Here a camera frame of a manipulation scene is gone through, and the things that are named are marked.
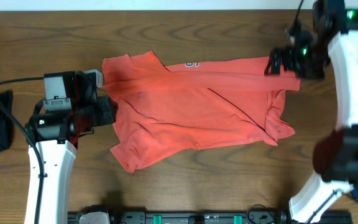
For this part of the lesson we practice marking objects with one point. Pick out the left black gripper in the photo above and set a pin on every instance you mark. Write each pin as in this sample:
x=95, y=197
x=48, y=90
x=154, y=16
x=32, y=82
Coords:
x=107, y=114

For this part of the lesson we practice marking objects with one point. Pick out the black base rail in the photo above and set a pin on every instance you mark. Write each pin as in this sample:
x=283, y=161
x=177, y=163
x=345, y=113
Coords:
x=257, y=214

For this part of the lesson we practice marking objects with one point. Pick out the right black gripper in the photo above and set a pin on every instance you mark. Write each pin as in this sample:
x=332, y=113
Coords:
x=289, y=55

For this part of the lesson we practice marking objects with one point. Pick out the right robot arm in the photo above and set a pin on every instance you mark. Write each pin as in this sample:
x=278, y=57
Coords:
x=333, y=41

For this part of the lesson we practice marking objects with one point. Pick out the red printed t-shirt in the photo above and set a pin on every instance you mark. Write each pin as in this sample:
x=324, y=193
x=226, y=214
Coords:
x=163, y=110

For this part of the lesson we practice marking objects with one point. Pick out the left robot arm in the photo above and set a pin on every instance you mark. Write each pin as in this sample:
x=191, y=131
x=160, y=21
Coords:
x=54, y=132

